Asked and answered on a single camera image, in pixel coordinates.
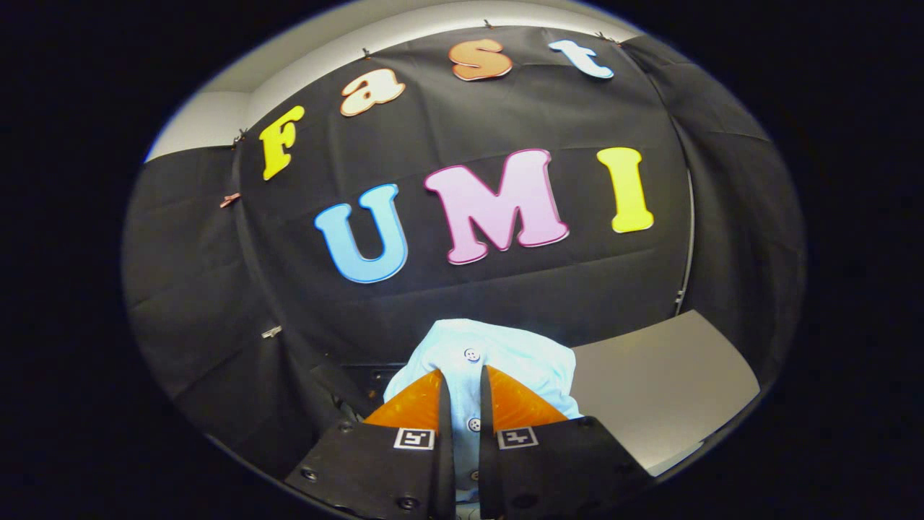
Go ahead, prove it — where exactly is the grey cabinet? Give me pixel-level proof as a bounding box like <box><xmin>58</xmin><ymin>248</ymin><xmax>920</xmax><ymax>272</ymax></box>
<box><xmin>570</xmin><ymin>309</ymin><xmax>762</xmax><ymax>477</ymax></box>

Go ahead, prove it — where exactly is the black backdrop cloth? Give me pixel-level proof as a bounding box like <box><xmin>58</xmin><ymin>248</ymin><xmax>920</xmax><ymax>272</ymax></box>
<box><xmin>121</xmin><ymin>25</ymin><xmax>807</xmax><ymax>492</ymax></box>

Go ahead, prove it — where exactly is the light blue shirt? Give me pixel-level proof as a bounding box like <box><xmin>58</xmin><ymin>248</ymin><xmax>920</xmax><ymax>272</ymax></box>
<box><xmin>383</xmin><ymin>318</ymin><xmax>583</xmax><ymax>520</ymax></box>

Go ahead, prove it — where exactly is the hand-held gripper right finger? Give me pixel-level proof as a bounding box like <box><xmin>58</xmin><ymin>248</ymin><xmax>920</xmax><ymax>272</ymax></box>
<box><xmin>478</xmin><ymin>365</ymin><xmax>655</xmax><ymax>520</ymax></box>

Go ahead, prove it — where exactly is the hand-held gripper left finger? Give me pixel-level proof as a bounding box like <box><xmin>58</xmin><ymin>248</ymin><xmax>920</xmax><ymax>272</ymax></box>
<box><xmin>284</xmin><ymin>368</ymin><xmax>456</xmax><ymax>520</ymax></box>

